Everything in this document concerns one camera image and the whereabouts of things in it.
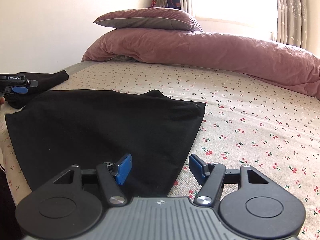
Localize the black pants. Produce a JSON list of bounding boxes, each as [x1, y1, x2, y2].
[[1, 90, 206, 197]]

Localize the folded black garment stack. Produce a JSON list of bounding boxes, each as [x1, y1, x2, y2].
[[1, 70, 69, 109]]

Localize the grey mattress edge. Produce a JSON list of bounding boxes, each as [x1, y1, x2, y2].
[[63, 61, 96, 76]]

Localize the cherry print bed sheet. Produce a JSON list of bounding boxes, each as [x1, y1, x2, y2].
[[0, 61, 320, 240]]

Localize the pink duvet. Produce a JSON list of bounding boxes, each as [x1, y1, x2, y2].
[[82, 28, 319, 98]]

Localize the pink grey pillow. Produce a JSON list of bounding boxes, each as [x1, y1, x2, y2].
[[94, 8, 202, 31]]

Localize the beige curtain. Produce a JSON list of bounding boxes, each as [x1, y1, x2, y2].
[[274, 0, 319, 56]]

